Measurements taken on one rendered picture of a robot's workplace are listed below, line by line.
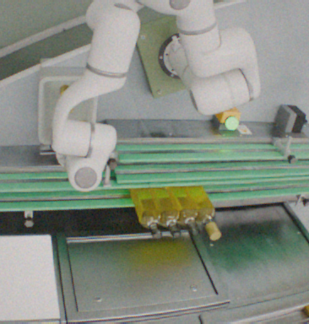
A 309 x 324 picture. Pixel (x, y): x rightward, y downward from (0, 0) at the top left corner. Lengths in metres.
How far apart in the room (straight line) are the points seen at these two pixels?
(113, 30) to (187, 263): 0.76
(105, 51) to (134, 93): 0.55
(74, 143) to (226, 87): 0.36
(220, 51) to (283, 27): 0.58
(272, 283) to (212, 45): 0.80
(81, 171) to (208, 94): 0.33
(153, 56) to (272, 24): 0.44
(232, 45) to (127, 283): 0.70
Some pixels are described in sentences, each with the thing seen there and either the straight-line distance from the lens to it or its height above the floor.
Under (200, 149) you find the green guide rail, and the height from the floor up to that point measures 0.91.
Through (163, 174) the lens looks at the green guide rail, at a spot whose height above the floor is 0.94.
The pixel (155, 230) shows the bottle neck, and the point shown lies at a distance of 1.09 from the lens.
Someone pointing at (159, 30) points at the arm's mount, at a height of 0.81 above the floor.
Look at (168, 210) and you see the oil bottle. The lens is 1.14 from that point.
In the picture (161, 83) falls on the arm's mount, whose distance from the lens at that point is 1.20.
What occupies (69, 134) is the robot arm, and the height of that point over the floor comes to 1.17.
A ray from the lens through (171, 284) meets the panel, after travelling 1.15.
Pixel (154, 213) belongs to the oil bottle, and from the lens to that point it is 1.12.
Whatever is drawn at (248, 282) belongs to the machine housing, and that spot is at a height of 1.24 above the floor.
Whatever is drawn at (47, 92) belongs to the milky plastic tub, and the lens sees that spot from 1.21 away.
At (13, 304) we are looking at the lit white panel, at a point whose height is 1.25.
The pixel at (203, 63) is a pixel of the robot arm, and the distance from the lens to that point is 0.85.
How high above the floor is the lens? 1.87
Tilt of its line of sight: 52 degrees down
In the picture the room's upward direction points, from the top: 156 degrees clockwise
